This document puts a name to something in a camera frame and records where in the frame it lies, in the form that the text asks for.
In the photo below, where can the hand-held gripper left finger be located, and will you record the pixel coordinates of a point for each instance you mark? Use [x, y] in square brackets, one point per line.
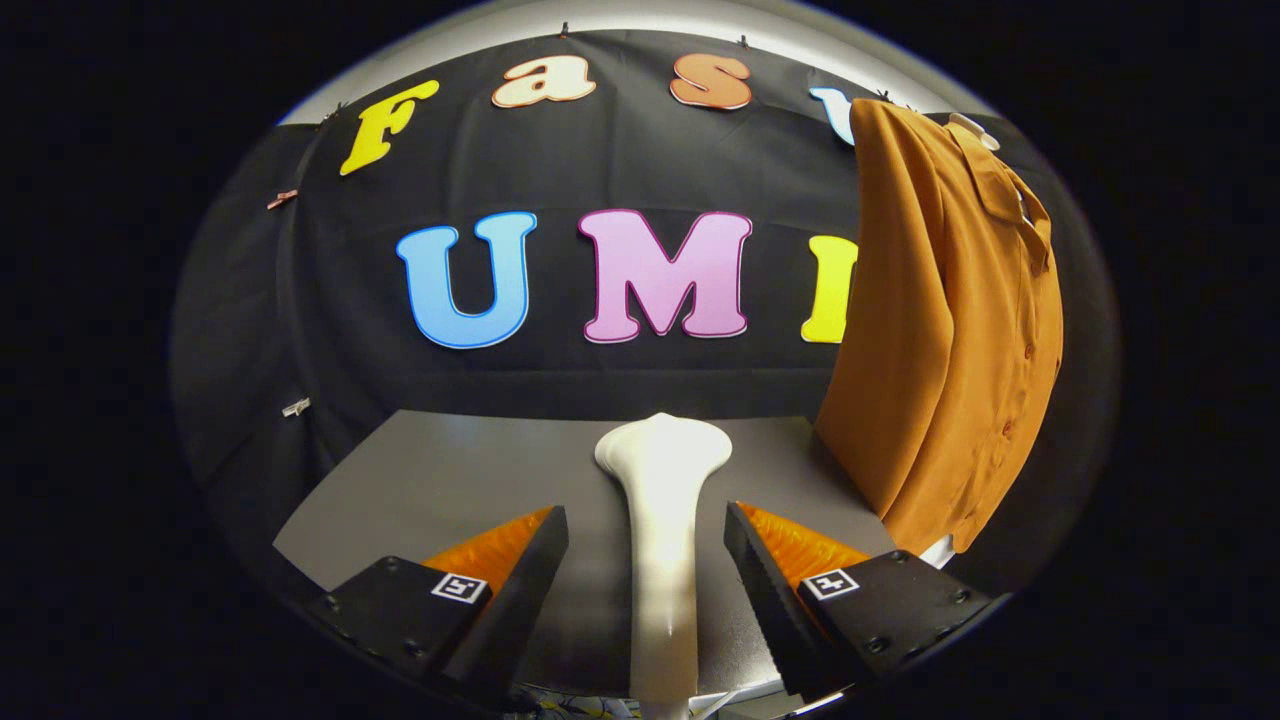
[520, 610]

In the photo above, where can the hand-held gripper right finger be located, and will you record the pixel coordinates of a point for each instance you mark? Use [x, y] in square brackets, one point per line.
[775, 610]

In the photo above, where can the white garment steamer head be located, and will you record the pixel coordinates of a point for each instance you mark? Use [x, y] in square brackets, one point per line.
[662, 560]

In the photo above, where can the orange button shirt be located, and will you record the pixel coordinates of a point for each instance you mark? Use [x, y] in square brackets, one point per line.
[930, 350]

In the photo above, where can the white clothes hanger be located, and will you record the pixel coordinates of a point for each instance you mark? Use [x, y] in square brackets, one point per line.
[975, 130]

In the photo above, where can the grey drawer cabinet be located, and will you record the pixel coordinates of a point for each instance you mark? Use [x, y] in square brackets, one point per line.
[450, 480]

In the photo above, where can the white inner cloth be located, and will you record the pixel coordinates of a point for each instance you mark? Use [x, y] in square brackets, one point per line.
[938, 552]

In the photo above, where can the white clip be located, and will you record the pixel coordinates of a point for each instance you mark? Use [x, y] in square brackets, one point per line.
[296, 407]

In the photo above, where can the black backdrop cloth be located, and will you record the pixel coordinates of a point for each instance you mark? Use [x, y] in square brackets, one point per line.
[560, 160]

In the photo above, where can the pink clip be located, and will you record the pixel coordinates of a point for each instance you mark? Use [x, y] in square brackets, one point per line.
[282, 199]

